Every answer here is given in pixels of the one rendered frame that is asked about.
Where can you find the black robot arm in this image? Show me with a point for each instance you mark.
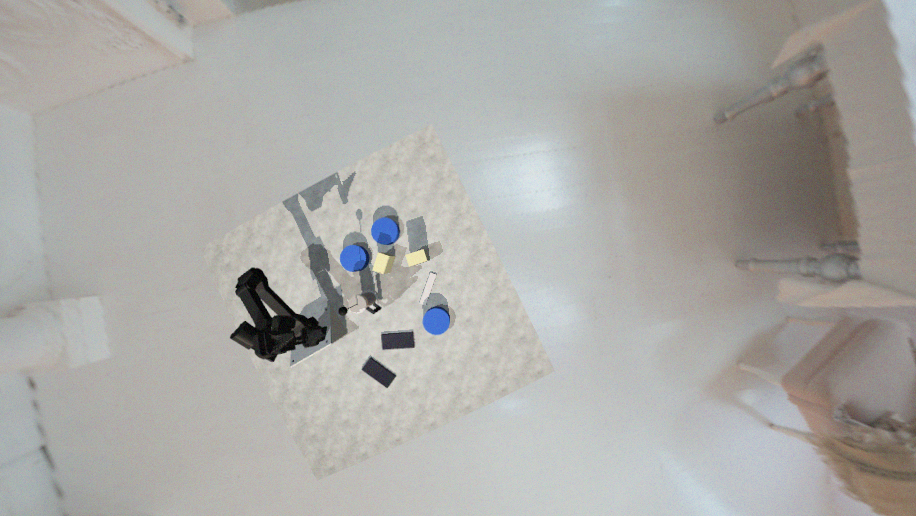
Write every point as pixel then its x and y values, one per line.
pixel 252 286

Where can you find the white flat bar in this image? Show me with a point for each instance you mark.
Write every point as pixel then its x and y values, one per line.
pixel 427 289

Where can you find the blue disc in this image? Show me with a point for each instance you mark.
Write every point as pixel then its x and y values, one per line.
pixel 436 320
pixel 385 231
pixel 354 258

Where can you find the glass french press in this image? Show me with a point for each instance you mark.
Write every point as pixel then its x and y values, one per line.
pixel 358 303

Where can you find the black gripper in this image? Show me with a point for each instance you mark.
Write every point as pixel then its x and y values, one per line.
pixel 271 343

